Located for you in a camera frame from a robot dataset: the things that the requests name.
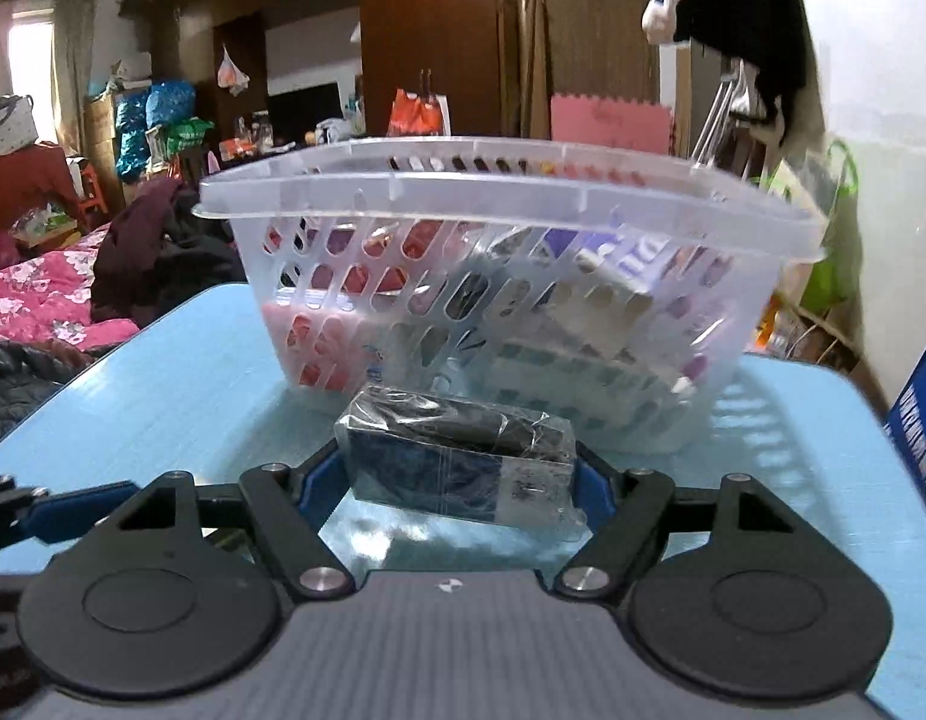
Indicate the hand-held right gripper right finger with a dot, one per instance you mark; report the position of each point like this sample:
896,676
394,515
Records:
592,487

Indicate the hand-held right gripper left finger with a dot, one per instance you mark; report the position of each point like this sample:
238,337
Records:
319,484

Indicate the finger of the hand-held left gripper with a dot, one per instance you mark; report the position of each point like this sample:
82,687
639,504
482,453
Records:
72,506

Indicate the plastic black pack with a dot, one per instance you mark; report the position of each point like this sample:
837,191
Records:
463,465

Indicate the clear plastic basket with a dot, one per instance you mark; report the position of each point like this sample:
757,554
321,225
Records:
508,187

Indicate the black jacket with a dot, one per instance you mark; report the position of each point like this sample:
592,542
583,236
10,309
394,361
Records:
24,390

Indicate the red packet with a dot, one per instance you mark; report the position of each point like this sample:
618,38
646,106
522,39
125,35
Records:
320,330

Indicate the pink floral blanket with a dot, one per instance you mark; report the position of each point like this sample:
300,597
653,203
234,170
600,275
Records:
42,292

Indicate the purple and white box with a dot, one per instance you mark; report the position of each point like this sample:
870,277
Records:
643,266

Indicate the dark maroon clothes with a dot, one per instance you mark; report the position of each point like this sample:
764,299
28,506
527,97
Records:
162,255

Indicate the blue bag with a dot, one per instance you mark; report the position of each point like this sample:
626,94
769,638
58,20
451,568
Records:
920,442

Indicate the green and white bag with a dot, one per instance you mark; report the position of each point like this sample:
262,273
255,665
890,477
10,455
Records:
830,240

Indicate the pink foam mat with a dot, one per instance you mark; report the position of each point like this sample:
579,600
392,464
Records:
609,124

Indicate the black screen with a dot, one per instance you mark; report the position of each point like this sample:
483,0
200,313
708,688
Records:
305,114

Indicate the orange bag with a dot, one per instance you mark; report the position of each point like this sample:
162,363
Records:
419,114

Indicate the blue patterned bags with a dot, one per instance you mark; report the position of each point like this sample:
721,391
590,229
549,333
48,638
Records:
151,124

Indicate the metal clothes hangers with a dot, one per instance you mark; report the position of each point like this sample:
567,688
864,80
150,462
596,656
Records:
721,112

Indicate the hanging white plastic bag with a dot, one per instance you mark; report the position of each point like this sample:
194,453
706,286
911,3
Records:
232,73

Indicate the window curtain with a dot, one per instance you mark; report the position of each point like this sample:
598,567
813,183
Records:
69,67

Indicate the brown wooden wardrobe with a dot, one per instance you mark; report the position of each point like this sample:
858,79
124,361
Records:
403,22

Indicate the white and black hanging garment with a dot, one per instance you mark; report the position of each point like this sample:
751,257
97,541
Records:
740,22

